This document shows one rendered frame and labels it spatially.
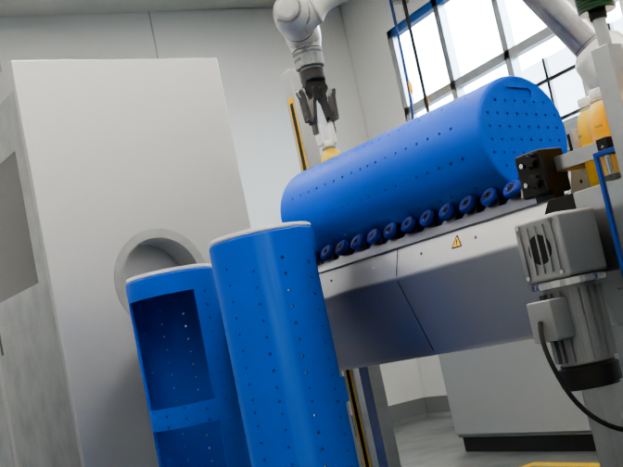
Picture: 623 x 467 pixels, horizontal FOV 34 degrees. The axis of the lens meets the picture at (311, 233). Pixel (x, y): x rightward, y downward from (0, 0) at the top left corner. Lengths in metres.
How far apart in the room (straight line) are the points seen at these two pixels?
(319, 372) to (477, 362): 2.76
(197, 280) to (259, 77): 4.95
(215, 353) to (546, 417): 2.20
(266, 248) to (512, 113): 0.70
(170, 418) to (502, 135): 1.39
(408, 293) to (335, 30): 6.01
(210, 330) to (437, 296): 0.90
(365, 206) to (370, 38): 5.56
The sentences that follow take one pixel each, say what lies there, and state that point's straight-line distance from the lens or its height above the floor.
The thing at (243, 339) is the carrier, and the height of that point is 0.77.
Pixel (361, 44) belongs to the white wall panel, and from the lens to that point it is 8.30.
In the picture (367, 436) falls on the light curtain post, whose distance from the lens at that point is 3.58.
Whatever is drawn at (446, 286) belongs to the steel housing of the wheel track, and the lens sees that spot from 2.47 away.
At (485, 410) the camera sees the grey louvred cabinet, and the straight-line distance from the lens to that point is 5.33.
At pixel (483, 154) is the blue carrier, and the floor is 1.05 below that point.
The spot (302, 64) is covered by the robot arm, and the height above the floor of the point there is 1.53.
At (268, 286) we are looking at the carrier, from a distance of 2.57.
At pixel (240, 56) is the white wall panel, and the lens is 8.00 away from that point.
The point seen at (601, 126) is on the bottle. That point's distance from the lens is 2.04.
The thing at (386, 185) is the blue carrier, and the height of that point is 1.07.
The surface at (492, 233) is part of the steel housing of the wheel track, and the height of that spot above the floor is 0.88.
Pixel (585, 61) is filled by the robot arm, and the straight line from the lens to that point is 2.83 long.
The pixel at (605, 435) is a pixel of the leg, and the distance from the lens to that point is 2.26.
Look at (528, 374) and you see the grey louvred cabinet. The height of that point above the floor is 0.37.
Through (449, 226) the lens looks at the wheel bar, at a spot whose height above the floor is 0.92.
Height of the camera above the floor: 0.71
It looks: 6 degrees up
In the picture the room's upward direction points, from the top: 12 degrees counter-clockwise
